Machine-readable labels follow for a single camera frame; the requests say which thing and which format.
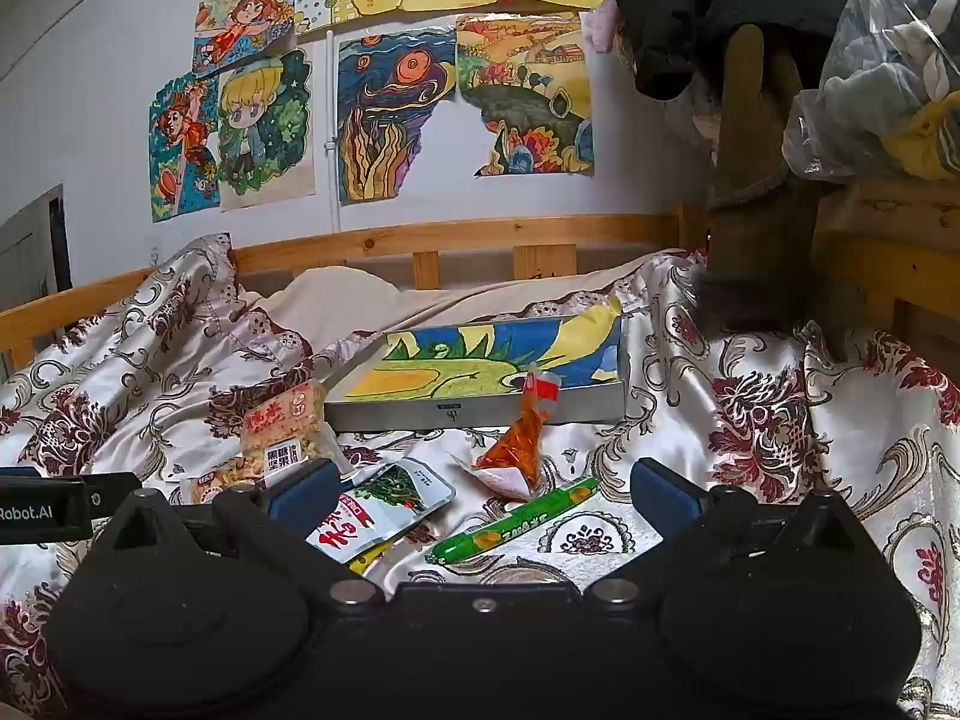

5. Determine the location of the red-haired girl drawing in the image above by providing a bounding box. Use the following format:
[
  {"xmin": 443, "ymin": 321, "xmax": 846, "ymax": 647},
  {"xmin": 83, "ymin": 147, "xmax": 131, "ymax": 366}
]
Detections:
[{"xmin": 193, "ymin": 0, "xmax": 299, "ymax": 77}]

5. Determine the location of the wooden ladder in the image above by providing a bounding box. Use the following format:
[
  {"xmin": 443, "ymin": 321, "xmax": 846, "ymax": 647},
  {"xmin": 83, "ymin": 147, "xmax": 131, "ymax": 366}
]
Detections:
[{"xmin": 705, "ymin": 21, "xmax": 826, "ymax": 331}]

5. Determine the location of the clear nut bar packet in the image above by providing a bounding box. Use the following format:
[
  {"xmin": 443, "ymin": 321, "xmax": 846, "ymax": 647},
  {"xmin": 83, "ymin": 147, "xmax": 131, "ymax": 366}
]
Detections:
[{"xmin": 182, "ymin": 420, "xmax": 342, "ymax": 507}]

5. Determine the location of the torn landscape drawing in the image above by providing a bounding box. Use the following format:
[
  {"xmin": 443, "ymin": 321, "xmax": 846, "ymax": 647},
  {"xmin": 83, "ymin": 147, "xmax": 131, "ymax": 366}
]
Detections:
[{"xmin": 454, "ymin": 11, "xmax": 597, "ymax": 179}]

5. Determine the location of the floral satin blanket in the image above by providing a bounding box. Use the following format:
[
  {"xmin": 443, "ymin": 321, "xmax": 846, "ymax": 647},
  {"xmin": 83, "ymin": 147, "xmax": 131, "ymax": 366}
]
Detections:
[{"xmin": 0, "ymin": 232, "xmax": 960, "ymax": 720}]

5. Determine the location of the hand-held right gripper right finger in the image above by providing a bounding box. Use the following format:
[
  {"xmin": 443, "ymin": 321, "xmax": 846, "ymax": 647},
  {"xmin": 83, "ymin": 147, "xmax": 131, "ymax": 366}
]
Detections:
[{"xmin": 585, "ymin": 457, "xmax": 871, "ymax": 612}]

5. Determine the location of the plastic bag of clothes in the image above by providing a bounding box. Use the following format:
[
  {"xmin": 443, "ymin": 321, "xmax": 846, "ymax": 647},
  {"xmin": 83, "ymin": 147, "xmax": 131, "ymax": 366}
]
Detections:
[{"xmin": 782, "ymin": 0, "xmax": 960, "ymax": 182}]

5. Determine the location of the white wall pipe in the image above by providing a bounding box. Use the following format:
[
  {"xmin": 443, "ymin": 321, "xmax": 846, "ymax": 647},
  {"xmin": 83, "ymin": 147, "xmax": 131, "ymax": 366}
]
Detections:
[{"xmin": 326, "ymin": 28, "xmax": 344, "ymax": 235}]

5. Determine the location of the grey door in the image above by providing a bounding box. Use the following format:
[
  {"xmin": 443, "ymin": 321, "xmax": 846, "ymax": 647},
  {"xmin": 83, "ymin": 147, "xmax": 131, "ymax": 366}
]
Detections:
[{"xmin": 0, "ymin": 182, "xmax": 74, "ymax": 312}]

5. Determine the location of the dark hanging clothing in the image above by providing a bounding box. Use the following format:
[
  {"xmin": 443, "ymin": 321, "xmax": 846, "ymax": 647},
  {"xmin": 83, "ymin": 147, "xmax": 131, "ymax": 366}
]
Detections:
[{"xmin": 604, "ymin": 0, "xmax": 882, "ymax": 102}]

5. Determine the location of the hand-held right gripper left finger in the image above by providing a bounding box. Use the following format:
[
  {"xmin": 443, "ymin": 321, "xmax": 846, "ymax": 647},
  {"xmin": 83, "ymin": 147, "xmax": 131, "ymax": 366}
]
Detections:
[{"xmin": 97, "ymin": 457, "xmax": 383, "ymax": 612}]

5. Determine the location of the beige bed sheet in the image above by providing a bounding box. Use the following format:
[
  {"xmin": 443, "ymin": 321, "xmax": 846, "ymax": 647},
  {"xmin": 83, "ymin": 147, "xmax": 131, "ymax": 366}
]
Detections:
[{"xmin": 255, "ymin": 251, "xmax": 676, "ymax": 361}]

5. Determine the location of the grey box with painted bottom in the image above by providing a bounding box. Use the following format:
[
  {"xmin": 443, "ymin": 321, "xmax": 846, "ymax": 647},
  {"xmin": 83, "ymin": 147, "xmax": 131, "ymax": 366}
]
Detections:
[{"xmin": 324, "ymin": 296, "xmax": 627, "ymax": 432}]

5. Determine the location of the green sausage stick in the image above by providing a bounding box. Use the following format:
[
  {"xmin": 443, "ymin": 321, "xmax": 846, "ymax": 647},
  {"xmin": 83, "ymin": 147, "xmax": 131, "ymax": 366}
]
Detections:
[{"xmin": 425, "ymin": 476, "xmax": 601, "ymax": 566}]

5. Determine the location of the white pickled vegetable packet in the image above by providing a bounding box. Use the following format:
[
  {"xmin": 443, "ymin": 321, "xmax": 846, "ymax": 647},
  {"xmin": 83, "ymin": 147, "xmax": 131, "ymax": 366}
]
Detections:
[{"xmin": 306, "ymin": 457, "xmax": 456, "ymax": 565}]

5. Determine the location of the starry swirl drawing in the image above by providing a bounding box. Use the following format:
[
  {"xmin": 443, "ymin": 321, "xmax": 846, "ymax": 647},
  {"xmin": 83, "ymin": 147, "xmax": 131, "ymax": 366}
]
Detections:
[{"xmin": 335, "ymin": 24, "xmax": 460, "ymax": 205}]

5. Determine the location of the blonde child drawing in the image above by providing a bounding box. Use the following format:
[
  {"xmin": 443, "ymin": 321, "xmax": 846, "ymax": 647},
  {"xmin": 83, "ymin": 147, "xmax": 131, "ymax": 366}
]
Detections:
[{"xmin": 217, "ymin": 47, "xmax": 317, "ymax": 212}]

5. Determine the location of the wooden bunk frame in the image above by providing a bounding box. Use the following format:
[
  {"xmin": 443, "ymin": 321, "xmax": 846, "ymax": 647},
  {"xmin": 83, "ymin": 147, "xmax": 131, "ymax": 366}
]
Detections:
[{"xmin": 814, "ymin": 176, "xmax": 960, "ymax": 391}]

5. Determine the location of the orange-red spicy snack packet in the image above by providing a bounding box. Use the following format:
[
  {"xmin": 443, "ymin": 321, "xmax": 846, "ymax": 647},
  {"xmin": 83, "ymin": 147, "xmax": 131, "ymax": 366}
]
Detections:
[{"xmin": 471, "ymin": 364, "xmax": 563, "ymax": 502}]

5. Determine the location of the swimming girl drawing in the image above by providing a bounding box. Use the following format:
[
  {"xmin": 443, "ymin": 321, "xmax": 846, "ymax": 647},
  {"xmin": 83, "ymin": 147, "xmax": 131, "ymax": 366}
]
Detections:
[{"xmin": 148, "ymin": 73, "xmax": 224, "ymax": 224}]

